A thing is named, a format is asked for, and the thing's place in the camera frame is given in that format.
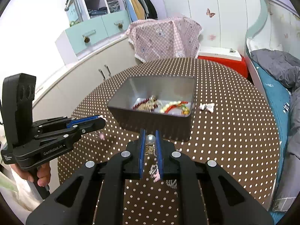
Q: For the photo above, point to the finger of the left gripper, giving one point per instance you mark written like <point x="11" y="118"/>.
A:
<point x="56" y="132"/>
<point x="64" y="121"/>

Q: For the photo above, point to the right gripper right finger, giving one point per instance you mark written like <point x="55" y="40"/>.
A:
<point x="207" y="193"/>

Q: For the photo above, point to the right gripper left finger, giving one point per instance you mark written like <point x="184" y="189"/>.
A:
<point x="94" y="194"/>

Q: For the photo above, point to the gold jewelry pile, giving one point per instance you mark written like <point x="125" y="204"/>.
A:
<point x="149" y="104"/>

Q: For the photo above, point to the white pink hair bow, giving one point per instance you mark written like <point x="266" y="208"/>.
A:
<point x="207" y="107"/>

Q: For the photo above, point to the pink white charm jewelry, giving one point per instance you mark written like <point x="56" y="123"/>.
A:
<point x="100" y="134"/>

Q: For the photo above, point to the dark metal tin box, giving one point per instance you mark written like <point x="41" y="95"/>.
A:
<point x="173" y="120"/>

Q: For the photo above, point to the mint green drawer unit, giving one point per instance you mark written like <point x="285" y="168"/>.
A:
<point x="84" y="38"/>

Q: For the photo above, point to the grey duvet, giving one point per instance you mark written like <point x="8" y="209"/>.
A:
<point x="279" y="75"/>

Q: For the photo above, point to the pink checkered bear cloth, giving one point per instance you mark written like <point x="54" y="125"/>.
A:
<point x="175" y="37"/>

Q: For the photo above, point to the red white box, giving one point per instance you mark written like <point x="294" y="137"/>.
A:
<point x="237" y="65"/>

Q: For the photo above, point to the beige cabinet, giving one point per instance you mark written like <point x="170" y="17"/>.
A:
<point x="83" y="91"/>

